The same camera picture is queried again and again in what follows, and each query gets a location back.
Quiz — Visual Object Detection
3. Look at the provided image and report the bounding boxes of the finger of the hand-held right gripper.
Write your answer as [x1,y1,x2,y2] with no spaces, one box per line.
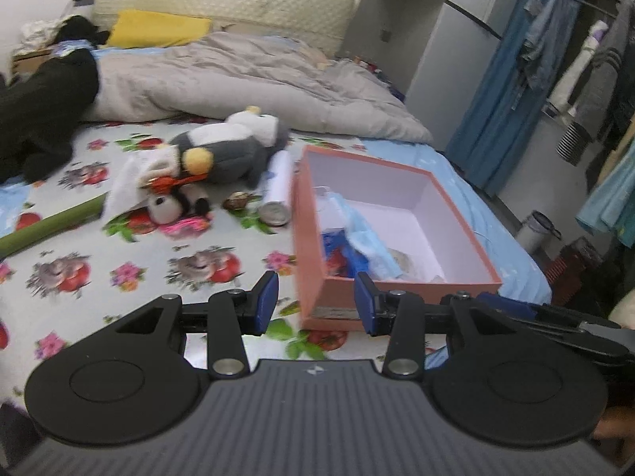
[476,294,621,330]

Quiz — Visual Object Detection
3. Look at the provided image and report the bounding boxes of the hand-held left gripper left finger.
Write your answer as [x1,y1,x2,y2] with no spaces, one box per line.
[115,270,279,376]

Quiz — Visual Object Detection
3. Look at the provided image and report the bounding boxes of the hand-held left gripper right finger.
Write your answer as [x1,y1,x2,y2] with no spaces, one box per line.
[354,272,502,376]

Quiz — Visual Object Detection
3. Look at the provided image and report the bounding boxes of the orange cardboard box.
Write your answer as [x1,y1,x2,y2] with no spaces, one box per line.
[290,146,503,333]

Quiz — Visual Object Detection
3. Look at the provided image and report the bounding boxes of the blue plastic bag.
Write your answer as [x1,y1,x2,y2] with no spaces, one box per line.
[320,230,412,279]

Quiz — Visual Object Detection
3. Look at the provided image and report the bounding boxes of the blue face mask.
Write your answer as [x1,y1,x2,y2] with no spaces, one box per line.
[337,198,404,279]

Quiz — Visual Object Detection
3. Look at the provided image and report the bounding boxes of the white textured towel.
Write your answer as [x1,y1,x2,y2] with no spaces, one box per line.
[106,151,182,219]

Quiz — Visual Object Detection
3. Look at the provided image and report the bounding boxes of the person's right forearm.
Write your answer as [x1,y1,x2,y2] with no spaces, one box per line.
[593,404,635,440]

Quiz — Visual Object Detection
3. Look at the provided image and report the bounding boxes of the red plastic crate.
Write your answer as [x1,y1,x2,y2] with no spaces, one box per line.
[543,238,603,303]

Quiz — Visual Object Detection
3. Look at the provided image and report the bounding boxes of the white trash bin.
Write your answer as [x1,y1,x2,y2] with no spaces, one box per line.
[516,211,561,253]

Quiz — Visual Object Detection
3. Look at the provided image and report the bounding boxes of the white spray can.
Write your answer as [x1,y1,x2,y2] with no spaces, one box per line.
[259,151,293,228]

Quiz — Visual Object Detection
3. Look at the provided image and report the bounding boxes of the blue bed sheet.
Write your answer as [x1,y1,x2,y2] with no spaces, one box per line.
[0,35,552,358]

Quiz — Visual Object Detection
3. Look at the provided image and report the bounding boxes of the pink ribbon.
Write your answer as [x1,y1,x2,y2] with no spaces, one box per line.
[161,218,212,237]

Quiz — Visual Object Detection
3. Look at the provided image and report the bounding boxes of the black and white mouse plush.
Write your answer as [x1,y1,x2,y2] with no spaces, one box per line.
[146,173,212,225]

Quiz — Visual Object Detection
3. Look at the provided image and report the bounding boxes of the fruit print tablecloth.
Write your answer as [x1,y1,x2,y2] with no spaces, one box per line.
[0,119,368,372]

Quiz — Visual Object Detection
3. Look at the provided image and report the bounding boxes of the teal hanging garment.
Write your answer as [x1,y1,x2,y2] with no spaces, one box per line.
[575,144,635,249]

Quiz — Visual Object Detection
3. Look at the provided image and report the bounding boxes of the grey penguin plush toy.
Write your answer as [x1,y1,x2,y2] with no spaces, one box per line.
[169,106,289,189]

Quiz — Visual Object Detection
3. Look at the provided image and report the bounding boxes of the blue curtain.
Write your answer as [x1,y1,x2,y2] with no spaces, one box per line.
[446,0,591,194]

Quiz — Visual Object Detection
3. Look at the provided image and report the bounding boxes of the grey quilt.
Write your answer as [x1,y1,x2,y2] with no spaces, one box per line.
[82,32,435,142]

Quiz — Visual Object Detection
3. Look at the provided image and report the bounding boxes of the green cucumber toy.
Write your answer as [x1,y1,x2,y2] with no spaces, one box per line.
[0,193,107,259]

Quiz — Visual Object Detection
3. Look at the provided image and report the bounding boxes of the white hanging garment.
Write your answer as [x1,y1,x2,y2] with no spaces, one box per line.
[548,20,608,112]

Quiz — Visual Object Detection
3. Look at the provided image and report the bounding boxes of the grey striped hanging sweater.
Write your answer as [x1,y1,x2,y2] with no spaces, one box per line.
[556,0,635,164]

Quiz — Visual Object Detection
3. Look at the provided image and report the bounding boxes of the blue-grey hanging garment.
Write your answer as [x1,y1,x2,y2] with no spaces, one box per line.
[518,0,571,90]

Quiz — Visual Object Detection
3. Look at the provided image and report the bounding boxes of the grey wardrobe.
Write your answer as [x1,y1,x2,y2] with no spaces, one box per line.
[342,0,531,105]

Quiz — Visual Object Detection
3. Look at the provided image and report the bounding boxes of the yellow pillow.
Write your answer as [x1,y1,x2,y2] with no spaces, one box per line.
[106,10,213,49]

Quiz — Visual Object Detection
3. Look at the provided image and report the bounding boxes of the black garment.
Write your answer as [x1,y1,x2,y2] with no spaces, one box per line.
[0,16,111,184]

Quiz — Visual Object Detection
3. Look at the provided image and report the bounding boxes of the beige quilted headboard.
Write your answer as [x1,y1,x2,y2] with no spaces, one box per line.
[94,0,355,50]

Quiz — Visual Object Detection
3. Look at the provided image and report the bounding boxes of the blue patterned packet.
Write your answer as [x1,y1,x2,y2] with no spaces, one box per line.
[52,40,95,58]

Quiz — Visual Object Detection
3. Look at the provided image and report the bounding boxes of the brown cardboard box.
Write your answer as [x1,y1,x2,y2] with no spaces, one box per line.
[11,47,55,80]

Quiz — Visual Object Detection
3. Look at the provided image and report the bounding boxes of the white crumpled clothes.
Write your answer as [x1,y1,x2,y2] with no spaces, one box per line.
[20,20,63,50]

